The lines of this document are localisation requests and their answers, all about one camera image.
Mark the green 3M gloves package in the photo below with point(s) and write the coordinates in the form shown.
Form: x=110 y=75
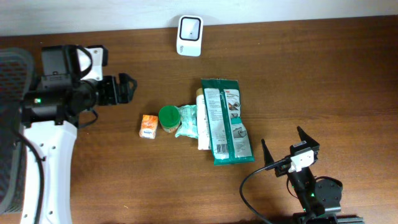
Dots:
x=229 y=138

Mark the white barcode scanner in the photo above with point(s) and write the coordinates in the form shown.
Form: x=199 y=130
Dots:
x=189 y=36

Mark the green-lid jar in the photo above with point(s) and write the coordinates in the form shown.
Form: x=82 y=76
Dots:
x=169 y=118

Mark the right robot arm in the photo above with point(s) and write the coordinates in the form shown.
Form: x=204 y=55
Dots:
x=319 y=196

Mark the mint green plastic packet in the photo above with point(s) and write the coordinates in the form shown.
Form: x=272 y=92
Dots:
x=188 y=126

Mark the orange tissue packet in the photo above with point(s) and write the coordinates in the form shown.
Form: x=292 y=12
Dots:
x=149 y=126

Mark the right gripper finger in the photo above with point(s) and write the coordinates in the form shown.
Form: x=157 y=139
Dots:
x=305 y=137
x=268 y=159

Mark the white tube tan cap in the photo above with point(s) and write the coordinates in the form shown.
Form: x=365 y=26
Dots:
x=204 y=142

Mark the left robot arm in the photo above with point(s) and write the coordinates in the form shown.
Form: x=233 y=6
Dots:
x=57 y=105

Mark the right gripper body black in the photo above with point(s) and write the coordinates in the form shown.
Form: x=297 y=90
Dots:
x=282 y=170

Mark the grey plastic basket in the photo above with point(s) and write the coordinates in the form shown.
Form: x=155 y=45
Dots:
x=16 y=71

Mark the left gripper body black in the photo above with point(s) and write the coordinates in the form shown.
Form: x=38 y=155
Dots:
x=107 y=91

